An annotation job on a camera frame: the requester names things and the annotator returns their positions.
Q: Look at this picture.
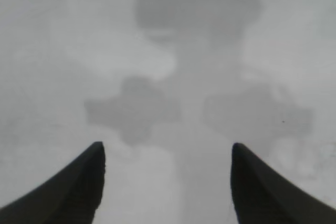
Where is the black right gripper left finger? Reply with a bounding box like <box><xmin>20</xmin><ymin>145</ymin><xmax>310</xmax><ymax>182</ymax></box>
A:
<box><xmin>0</xmin><ymin>141</ymin><xmax>107</xmax><ymax>224</ymax></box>

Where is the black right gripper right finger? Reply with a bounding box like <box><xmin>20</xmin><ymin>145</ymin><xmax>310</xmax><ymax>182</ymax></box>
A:
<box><xmin>230</xmin><ymin>142</ymin><xmax>336</xmax><ymax>224</ymax></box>

